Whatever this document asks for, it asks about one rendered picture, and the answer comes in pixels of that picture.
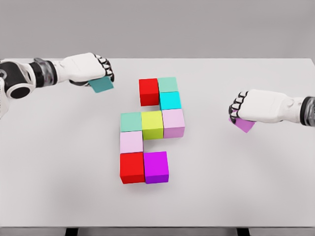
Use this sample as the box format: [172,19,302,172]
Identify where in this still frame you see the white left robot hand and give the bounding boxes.
[61,52,115,87]

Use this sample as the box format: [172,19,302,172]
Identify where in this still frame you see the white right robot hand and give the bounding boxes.
[228,88,295,125]

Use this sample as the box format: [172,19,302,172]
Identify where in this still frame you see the orchid purple cube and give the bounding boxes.
[228,110,256,134]

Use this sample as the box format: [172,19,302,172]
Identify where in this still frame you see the teal cube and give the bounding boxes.
[88,75,115,94]

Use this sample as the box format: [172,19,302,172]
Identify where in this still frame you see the red cube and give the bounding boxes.
[138,78,160,107]
[119,151,146,185]

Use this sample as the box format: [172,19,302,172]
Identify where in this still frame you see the mint green cube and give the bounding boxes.
[120,112,143,133]
[157,77,179,93]

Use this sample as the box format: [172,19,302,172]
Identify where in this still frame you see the pale pink cube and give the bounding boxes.
[119,130,144,154]
[161,109,186,139]

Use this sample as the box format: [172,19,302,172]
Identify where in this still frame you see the cyan cube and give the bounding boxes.
[158,91,183,111]

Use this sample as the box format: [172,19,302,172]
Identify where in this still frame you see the yellow-green cube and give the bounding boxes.
[141,110,165,141]

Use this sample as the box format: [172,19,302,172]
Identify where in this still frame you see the magenta cube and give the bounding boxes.
[143,150,170,184]

